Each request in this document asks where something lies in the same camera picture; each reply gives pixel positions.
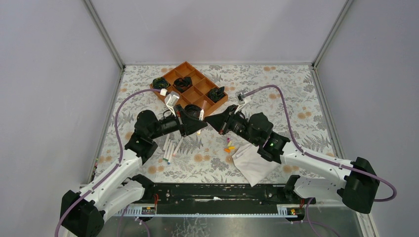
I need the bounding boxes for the dark blue rolled tie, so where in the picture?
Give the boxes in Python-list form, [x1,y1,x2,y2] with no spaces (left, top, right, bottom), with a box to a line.
[184,104,202,118]

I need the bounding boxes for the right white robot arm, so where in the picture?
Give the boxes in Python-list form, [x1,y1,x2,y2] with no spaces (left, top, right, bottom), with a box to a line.
[204,105,380,214]

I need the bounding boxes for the white marker blue end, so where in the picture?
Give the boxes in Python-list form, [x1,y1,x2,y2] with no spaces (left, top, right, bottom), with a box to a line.
[168,142,175,165]

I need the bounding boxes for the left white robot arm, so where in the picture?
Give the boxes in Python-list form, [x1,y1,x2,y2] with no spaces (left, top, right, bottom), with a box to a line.
[54,105,207,237]

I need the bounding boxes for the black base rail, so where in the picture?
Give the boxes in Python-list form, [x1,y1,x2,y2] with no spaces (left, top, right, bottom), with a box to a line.
[134,183,316,218]

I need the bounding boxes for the white marker pen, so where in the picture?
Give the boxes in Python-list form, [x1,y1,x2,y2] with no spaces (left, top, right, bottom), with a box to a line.
[163,134,170,151]
[197,109,204,135]

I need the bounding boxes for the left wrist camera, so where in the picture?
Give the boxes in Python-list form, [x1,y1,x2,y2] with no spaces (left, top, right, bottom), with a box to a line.
[160,89,180,115]

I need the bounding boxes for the white folded cloth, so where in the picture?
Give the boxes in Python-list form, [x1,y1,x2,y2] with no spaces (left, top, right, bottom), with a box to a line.
[232,143,280,187]

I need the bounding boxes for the dark green rolled tie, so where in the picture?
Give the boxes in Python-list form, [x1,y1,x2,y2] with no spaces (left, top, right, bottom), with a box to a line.
[207,86,225,103]

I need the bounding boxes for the orange wooden compartment tray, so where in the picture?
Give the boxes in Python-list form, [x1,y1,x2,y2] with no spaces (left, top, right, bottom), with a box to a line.
[160,61,228,117]

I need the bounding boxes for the white marker green end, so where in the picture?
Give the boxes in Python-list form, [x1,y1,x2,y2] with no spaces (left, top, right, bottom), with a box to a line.
[163,140,172,162]

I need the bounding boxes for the green patterned rolled tie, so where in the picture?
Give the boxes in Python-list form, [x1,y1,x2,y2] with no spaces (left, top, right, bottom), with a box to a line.
[151,77,171,91]

